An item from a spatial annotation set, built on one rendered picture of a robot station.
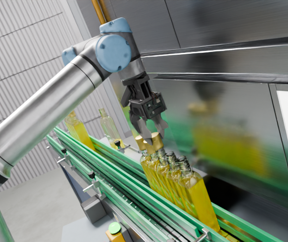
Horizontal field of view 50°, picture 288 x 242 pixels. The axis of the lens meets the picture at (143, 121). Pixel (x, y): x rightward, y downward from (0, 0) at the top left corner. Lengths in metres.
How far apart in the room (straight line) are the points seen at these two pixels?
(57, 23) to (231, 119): 3.38
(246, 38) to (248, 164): 0.33
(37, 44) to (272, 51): 3.57
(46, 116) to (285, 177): 0.54
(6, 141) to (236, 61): 0.50
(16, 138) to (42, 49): 3.46
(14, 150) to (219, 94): 0.49
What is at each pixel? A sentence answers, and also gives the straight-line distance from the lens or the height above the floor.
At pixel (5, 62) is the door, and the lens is 4.14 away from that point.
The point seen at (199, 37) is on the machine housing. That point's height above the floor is 1.42.
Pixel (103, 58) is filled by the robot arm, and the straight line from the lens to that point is 0.62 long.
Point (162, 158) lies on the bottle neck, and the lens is 0.95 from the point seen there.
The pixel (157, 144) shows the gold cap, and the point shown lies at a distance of 0.93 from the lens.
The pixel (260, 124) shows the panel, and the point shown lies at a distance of 0.75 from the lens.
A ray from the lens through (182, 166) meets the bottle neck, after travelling 0.86.
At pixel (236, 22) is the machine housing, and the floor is 1.44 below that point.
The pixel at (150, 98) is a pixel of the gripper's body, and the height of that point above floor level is 1.32.
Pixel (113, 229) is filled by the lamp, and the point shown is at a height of 0.85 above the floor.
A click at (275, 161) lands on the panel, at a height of 1.12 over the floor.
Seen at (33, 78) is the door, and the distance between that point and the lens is 4.10.
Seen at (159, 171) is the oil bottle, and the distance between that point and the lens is 0.97.
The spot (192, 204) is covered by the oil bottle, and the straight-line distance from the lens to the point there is 0.91.
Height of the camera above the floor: 1.55
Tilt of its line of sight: 19 degrees down
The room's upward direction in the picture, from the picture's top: 22 degrees counter-clockwise
